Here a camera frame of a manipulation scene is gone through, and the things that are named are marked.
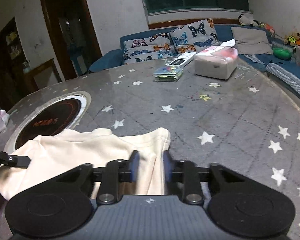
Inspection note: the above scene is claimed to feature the dark wooden side table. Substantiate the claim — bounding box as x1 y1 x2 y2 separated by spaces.
24 59 62 93

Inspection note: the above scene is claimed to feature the grey cushion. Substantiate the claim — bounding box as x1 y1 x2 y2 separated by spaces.
231 27 273 55

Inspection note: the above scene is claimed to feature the white tissue box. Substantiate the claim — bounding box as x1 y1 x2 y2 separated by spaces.
194 38 238 80

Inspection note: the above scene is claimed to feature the green round toy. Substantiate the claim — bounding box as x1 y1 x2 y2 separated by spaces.
273 48 291 60

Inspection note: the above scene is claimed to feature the blue sofa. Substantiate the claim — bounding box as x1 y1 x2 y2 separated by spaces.
88 23 300 103

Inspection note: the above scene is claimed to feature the white remote device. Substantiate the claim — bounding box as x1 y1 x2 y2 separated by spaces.
166 52 196 67

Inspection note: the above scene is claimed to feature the butterfly pillow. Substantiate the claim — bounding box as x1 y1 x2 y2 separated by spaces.
123 33 175 64
170 18 219 54

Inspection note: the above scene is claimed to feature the clear box of coloured items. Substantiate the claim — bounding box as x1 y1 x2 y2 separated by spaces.
153 66 183 82

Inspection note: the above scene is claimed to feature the black induction cooktop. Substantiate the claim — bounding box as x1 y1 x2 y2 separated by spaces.
15 98 81 149

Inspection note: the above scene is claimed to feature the plush toy panda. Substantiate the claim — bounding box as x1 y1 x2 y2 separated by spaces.
238 14 255 27

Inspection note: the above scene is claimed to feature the left butterfly pillow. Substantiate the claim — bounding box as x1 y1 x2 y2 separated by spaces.
123 33 175 64

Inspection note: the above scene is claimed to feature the right butterfly pillow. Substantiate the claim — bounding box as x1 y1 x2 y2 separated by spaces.
170 18 219 54

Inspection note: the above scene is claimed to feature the cream knit sweater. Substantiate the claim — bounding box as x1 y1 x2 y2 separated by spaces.
0 127 171 200

